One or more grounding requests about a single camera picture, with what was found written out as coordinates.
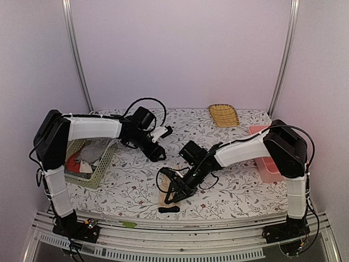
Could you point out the left aluminium frame post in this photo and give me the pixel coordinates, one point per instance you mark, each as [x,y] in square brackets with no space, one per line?
[69,23]

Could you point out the aluminium front rail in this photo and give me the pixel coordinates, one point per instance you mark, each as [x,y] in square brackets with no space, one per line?
[234,239]

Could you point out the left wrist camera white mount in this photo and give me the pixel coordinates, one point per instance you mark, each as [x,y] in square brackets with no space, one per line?
[161,132]

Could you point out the floral tablecloth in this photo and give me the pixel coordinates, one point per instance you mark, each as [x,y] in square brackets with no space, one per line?
[129,187]

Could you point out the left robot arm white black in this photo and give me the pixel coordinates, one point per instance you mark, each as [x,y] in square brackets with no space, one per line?
[58,130]

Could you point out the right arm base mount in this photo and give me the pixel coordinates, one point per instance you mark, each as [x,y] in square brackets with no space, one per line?
[290,229]

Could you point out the red garment in basket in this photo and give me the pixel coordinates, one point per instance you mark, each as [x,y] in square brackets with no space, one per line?
[73,164]

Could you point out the cream perforated laundry basket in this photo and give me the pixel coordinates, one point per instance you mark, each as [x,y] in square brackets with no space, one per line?
[89,176]

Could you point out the yellow woven bamboo tray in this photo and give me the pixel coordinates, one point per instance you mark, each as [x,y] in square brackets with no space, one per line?
[224,115]

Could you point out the green tape piece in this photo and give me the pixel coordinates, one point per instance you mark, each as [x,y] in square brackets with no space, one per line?
[128,224]

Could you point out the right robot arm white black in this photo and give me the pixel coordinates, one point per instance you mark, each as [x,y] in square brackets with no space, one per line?
[280,145]

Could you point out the beige garment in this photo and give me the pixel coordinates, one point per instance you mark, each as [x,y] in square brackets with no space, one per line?
[163,183]

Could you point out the pink divided organizer box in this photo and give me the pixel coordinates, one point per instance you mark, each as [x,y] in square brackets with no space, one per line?
[268,170]

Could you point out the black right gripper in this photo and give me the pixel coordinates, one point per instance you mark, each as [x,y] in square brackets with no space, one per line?
[184,186]

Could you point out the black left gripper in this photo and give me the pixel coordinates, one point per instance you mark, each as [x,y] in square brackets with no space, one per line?
[154,154]

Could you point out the aluminium frame post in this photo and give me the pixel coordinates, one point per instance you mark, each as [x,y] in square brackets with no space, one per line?
[291,29]
[69,23]

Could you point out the right aluminium frame post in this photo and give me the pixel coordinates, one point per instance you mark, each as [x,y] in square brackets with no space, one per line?
[291,29]

